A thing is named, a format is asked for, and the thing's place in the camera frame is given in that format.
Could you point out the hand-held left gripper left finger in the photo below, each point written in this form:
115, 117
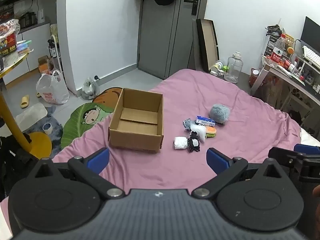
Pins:
98, 159

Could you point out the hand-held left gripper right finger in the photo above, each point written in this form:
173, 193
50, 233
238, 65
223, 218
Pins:
217, 161

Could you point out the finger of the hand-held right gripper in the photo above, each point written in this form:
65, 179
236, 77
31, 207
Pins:
282, 154
308, 148

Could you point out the black plush toy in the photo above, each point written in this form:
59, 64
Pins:
193, 143

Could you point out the orange green burger toy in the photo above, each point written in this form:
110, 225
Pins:
210, 131

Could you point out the white cotton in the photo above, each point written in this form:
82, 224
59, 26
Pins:
198, 132

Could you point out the white packet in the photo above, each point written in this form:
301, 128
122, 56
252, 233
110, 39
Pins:
180, 143

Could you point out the blue tissue pack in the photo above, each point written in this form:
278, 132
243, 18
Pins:
205, 121

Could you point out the blue denim patterned cloth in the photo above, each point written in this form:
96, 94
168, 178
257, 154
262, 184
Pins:
187, 124

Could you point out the person's right hand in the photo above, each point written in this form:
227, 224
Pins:
317, 191

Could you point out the green leaf cartoon rug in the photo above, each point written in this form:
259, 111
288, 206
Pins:
80, 122

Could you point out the grey fluffy plush toy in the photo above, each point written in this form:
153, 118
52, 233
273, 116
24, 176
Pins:
219, 113

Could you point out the grey blue shaggy rug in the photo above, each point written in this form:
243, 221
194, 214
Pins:
56, 127

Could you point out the tape roll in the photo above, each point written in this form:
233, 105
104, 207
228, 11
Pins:
47, 128

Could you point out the brown cartoon rug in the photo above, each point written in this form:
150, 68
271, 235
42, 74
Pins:
107, 96

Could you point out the pink bed sheet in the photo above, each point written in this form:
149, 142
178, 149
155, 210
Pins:
195, 100

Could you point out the white desk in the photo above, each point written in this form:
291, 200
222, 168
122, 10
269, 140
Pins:
280, 85

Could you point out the grey plastic bag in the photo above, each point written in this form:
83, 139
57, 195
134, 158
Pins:
90, 90

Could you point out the white floor mat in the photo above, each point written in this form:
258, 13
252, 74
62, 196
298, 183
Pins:
31, 117

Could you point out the white plastic shopping bag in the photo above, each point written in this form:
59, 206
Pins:
52, 90

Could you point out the black bag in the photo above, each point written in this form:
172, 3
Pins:
15, 162

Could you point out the red can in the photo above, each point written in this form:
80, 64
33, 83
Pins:
289, 65

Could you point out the yellow table stand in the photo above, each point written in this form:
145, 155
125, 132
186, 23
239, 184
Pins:
15, 127

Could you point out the white keyboard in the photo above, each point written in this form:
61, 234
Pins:
312, 55

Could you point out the yellow slipper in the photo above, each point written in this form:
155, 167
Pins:
25, 101

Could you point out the clear plastic water jug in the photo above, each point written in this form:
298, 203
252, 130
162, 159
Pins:
233, 67

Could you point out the white green small container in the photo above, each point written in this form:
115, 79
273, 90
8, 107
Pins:
218, 65

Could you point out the water bottle with red label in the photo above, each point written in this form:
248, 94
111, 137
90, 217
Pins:
278, 50

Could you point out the orange cardboard box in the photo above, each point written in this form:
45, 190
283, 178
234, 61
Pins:
45, 66

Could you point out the small drawer organizer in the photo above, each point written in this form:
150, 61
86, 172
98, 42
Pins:
271, 45

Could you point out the black computer monitor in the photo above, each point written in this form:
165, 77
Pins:
311, 33

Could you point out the leaning black framed cardboard panel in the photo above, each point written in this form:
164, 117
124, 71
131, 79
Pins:
207, 45

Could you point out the black spray bottle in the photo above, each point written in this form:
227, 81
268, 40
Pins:
52, 48

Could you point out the yellow round table top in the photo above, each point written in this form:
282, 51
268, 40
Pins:
11, 66

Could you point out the white cabinet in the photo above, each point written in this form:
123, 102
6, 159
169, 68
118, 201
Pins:
30, 45

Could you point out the stack of books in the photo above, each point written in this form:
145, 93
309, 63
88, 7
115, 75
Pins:
24, 48

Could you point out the grey door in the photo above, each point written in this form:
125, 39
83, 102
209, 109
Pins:
160, 37

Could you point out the colourful snack bag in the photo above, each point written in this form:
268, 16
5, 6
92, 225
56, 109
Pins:
8, 42

